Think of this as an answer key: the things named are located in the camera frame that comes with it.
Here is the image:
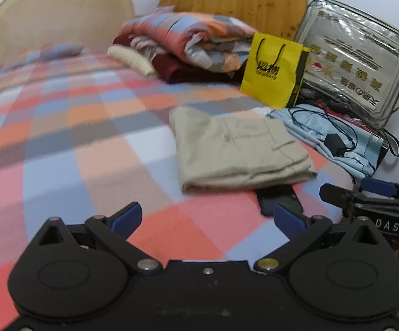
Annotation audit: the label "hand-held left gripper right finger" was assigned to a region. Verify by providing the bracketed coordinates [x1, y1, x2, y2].
[253, 203, 389, 276]

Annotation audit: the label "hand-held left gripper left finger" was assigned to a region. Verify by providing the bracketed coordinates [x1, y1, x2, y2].
[30, 202, 163, 277]

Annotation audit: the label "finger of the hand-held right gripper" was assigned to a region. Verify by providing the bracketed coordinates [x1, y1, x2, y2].
[361, 177, 399, 203]
[319, 183, 399, 212]

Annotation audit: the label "beige pants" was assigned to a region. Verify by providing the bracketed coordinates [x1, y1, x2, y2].
[168, 105, 319, 194]

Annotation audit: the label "black smartphone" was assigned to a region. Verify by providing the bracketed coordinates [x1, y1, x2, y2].
[256, 185, 304, 218]

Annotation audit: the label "light blue cloth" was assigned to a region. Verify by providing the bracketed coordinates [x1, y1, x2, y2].
[266, 103, 388, 180]

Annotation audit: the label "checkered bed sheet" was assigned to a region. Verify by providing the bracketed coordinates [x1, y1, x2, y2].
[0, 43, 356, 331]

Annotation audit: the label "clear plastic zip bag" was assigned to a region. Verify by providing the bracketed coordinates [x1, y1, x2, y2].
[293, 0, 399, 156]

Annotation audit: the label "yellow paper bag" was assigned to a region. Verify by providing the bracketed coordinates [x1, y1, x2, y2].
[239, 32, 311, 109]

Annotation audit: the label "folded maroon cloth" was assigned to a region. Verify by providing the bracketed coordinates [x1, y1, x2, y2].
[150, 53, 246, 84]

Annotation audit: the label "folded cream cloth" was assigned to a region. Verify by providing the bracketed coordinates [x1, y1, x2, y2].
[107, 45, 159, 78]

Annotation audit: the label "checkered pillow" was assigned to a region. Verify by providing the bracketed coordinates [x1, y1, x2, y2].
[16, 43, 85, 61]

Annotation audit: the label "folded checkered quilt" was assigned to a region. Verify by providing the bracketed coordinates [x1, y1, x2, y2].
[113, 6, 259, 77]

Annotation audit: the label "beige padded headboard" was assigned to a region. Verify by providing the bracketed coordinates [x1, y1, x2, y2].
[0, 0, 137, 65]

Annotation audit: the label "black charger with cable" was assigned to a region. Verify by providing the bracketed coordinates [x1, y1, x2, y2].
[287, 106, 359, 153]

